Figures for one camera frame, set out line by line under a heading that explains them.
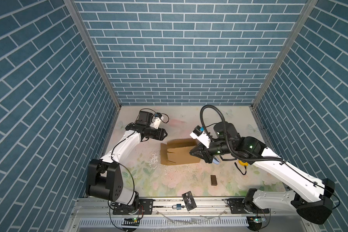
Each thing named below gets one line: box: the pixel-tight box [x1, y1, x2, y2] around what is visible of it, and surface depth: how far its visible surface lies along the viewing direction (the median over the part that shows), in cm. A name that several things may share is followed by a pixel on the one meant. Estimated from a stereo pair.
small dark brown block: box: [210, 174, 218, 186], surface depth 84 cm
